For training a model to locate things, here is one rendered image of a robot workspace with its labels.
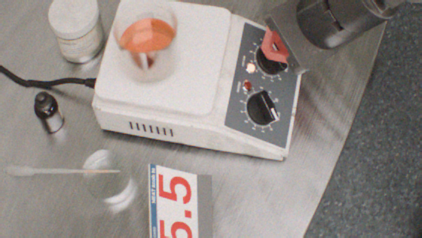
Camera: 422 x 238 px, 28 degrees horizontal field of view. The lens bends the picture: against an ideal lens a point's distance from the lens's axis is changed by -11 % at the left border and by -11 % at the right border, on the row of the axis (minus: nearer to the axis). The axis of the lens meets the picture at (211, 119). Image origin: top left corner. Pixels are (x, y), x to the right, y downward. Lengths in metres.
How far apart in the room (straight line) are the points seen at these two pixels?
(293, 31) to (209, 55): 0.11
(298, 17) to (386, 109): 0.98
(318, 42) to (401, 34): 1.06
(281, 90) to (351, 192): 0.82
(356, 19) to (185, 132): 0.24
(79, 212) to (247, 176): 0.18
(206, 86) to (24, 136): 0.23
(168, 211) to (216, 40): 0.18
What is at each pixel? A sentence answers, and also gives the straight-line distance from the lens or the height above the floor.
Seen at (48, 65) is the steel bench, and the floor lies 0.75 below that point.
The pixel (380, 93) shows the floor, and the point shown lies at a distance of 1.85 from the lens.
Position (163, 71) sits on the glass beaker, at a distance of 0.89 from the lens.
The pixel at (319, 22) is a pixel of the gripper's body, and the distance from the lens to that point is 0.84.
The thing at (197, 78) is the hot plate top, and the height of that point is 0.84.
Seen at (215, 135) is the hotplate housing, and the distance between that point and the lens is 0.93.
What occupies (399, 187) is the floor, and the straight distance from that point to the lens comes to 1.78.
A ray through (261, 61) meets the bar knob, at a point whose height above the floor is 0.81.
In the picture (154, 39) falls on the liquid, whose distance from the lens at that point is 0.90.
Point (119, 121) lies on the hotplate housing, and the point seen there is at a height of 0.79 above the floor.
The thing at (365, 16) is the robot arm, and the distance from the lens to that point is 0.80.
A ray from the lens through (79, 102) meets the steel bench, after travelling 1.02.
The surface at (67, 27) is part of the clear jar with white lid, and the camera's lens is 0.97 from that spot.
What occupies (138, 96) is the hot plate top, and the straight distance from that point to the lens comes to 0.91.
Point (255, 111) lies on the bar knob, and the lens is 0.94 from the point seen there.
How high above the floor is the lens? 1.67
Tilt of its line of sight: 68 degrees down
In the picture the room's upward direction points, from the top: 4 degrees counter-clockwise
